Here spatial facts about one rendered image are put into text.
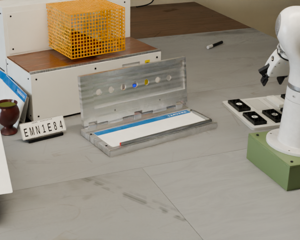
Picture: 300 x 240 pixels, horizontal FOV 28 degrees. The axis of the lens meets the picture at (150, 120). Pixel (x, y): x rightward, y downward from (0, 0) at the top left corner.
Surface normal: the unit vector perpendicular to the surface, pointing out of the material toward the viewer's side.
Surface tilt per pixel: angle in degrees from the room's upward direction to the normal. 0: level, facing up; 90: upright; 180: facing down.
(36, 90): 90
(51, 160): 0
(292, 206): 0
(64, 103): 90
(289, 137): 87
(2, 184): 0
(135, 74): 83
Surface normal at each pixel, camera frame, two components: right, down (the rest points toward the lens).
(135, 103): 0.55, 0.22
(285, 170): -0.92, 0.14
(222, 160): 0.01, -0.92
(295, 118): -0.53, 0.29
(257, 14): 0.39, 0.37
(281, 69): 0.25, 0.82
